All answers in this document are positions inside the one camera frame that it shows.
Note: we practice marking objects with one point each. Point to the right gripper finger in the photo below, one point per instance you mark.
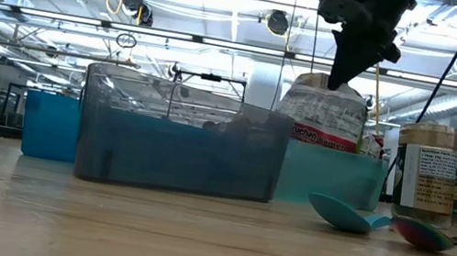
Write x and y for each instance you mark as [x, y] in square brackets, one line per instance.
[349, 60]

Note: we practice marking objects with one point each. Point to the white red ramen packet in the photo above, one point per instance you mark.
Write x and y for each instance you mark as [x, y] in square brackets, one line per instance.
[323, 116]

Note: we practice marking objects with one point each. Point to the tan lid spice jar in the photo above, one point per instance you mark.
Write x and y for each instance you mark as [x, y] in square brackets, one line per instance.
[424, 179]

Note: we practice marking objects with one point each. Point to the teal plastic spoon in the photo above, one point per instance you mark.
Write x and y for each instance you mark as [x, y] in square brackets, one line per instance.
[337, 213]

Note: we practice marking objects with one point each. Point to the light green plastic bin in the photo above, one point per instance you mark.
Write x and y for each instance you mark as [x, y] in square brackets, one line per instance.
[332, 178]

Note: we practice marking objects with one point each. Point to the small iridescent purple spoon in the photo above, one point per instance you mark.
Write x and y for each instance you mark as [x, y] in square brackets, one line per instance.
[420, 234]

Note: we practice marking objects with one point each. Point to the grey translucent plastic bin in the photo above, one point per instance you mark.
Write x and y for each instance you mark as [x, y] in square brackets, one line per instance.
[182, 153]

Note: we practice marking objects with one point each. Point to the blue plastic bin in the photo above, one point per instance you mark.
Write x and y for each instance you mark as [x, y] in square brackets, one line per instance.
[52, 126]

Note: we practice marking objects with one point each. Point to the black gantry frame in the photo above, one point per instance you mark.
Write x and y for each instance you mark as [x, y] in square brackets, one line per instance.
[211, 77]

